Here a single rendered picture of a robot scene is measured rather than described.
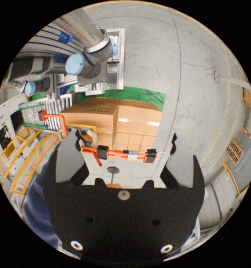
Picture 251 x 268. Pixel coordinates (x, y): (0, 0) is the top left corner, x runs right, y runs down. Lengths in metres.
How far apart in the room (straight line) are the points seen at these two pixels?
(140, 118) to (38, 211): 1.31
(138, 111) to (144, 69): 0.87
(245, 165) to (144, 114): 8.92
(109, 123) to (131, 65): 1.21
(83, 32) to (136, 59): 1.46
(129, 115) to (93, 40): 0.99
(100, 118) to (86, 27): 0.68
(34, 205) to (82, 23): 0.66
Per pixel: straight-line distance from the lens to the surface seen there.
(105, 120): 0.76
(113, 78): 1.44
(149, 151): 0.63
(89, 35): 0.36
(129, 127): 1.22
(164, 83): 1.77
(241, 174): 9.28
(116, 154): 0.61
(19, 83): 0.90
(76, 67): 0.44
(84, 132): 0.70
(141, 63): 1.71
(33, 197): 0.49
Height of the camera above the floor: 1.62
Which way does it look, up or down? 58 degrees down
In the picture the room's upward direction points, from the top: 177 degrees counter-clockwise
